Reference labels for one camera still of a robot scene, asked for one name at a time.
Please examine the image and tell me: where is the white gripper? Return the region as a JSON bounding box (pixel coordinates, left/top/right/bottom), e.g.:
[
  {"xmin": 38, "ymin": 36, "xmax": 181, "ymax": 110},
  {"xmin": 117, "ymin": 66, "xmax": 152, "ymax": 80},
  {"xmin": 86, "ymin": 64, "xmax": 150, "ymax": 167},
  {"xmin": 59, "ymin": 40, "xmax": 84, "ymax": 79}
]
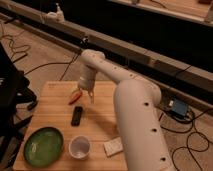
[{"xmin": 72, "ymin": 65, "xmax": 97, "ymax": 103}]

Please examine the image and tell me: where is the black eraser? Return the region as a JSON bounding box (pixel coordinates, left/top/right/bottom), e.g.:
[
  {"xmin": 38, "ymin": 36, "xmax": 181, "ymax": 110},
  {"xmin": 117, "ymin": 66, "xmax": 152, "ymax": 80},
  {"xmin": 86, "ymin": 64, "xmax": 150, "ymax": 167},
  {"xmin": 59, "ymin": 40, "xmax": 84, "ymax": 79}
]
[{"xmin": 71, "ymin": 106, "xmax": 83, "ymax": 126}]

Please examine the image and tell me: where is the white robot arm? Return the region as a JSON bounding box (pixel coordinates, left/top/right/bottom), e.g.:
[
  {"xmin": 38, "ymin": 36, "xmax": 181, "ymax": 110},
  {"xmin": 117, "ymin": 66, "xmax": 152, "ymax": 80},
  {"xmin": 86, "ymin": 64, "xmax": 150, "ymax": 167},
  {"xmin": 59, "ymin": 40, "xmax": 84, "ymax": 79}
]
[{"xmin": 78, "ymin": 49, "xmax": 175, "ymax": 171}]

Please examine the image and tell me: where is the white ceramic cup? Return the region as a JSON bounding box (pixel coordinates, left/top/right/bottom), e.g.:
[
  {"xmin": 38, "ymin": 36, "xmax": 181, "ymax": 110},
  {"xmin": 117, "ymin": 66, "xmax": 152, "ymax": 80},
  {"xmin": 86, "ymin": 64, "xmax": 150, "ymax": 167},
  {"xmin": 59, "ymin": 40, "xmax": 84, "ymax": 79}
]
[{"xmin": 68, "ymin": 135, "xmax": 91, "ymax": 160}]

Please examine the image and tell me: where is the orange carrot toy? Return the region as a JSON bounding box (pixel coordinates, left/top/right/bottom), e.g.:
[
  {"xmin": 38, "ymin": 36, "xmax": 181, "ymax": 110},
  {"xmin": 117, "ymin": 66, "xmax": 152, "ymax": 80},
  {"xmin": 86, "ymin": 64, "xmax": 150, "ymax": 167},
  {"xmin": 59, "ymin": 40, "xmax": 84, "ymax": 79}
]
[{"xmin": 68, "ymin": 91, "xmax": 82, "ymax": 105}]

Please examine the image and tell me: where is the beige sponge block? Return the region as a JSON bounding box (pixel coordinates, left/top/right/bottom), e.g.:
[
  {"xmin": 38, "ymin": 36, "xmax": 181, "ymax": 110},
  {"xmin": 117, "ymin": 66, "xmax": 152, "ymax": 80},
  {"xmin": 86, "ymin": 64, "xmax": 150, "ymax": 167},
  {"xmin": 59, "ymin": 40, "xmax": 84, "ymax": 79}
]
[{"xmin": 103, "ymin": 137, "xmax": 123, "ymax": 157}]

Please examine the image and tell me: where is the green plate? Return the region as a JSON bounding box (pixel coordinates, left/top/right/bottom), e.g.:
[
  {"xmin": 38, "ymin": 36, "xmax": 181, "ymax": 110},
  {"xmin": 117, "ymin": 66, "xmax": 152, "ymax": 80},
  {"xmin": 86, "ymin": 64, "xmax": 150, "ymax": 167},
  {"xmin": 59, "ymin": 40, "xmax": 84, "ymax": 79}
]
[{"xmin": 23, "ymin": 127, "xmax": 64, "ymax": 168}]

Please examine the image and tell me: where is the black office chair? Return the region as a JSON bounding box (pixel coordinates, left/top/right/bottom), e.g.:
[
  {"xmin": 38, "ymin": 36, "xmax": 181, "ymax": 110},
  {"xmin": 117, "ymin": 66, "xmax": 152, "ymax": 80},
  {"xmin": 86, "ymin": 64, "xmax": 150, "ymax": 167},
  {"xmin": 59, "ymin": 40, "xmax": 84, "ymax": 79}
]
[{"xmin": 0, "ymin": 43, "xmax": 37, "ymax": 163}]

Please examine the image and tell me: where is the blue power box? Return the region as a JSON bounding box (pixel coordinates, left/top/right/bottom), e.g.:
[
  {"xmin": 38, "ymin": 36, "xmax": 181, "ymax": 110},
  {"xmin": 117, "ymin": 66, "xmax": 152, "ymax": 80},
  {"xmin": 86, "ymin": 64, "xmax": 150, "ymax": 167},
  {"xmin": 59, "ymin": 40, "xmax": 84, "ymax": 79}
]
[{"xmin": 169, "ymin": 99, "xmax": 188, "ymax": 117}]

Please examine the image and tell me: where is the black floor cable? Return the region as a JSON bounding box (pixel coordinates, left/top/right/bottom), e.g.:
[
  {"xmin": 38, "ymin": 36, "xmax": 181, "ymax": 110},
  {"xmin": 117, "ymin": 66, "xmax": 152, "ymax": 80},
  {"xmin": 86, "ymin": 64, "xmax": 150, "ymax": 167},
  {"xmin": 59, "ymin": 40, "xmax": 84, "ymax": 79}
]
[{"xmin": 23, "ymin": 41, "xmax": 84, "ymax": 82}]

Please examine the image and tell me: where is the white device on rail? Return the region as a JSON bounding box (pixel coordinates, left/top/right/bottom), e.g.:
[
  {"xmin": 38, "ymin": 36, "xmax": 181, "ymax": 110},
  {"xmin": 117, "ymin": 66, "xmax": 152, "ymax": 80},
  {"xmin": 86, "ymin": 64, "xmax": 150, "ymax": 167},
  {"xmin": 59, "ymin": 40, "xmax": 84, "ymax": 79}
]
[{"xmin": 46, "ymin": 4, "xmax": 65, "ymax": 22}]

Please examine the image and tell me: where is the black cable near box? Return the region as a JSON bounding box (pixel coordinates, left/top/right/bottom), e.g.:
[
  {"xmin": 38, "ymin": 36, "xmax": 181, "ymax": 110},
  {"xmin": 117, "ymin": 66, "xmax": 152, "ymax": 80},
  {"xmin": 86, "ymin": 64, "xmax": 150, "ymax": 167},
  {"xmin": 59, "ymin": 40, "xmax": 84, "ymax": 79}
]
[{"xmin": 156, "ymin": 99, "xmax": 213, "ymax": 171}]

